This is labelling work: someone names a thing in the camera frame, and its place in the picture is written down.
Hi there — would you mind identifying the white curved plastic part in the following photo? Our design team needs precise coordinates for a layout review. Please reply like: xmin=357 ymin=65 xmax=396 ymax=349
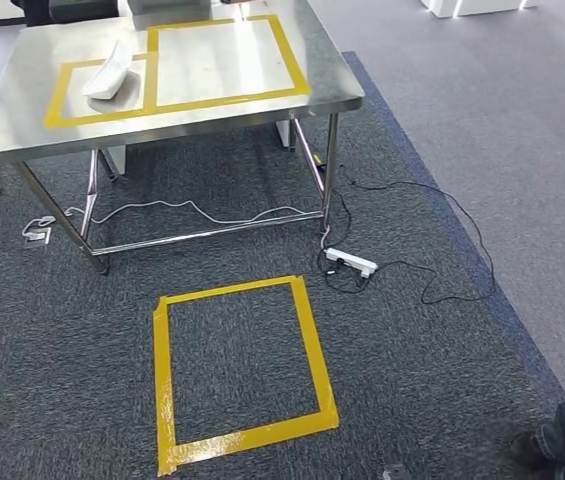
xmin=81 ymin=39 xmax=135 ymax=102

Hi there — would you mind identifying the steel workbench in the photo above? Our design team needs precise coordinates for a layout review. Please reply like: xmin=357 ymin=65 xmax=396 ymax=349
xmin=0 ymin=0 xmax=366 ymax=276

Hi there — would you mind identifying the white power strip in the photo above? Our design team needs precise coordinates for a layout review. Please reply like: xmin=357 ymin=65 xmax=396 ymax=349
xmin=324 ymin=246 xmax=379 ymax=280

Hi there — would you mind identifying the large yellow bench tape rectangle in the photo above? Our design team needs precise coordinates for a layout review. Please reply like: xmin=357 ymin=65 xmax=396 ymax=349
xmin=147 ymin=14 xmax=311 ymax=115

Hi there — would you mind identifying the yellow floor tape square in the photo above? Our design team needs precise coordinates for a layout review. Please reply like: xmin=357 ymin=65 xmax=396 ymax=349
xmin=152 ymin=274 xmax=340 ymax=478

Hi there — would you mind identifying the grey box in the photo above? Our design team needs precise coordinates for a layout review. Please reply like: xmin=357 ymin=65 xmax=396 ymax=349
xmin=127 ymin=0 xmax=213 ymax=31

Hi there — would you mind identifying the floor socket box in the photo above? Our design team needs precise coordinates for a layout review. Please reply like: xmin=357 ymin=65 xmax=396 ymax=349
xmin=24 ymin=227 xmax=52 ymax=248

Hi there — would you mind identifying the small yellow bench tape rectangle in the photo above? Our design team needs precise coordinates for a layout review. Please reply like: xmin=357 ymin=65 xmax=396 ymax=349
xmin=43 ymin=52 xmax=158 ymax=130

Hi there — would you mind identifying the white floor cable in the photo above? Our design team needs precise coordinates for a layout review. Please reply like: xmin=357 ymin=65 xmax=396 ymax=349
xmin=22 ymin=198 xmax=323 ymax=240

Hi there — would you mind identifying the black floor cable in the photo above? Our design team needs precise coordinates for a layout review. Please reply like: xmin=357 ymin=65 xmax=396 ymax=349
xmin=317 ymin=165 xmax=496 ymax=306

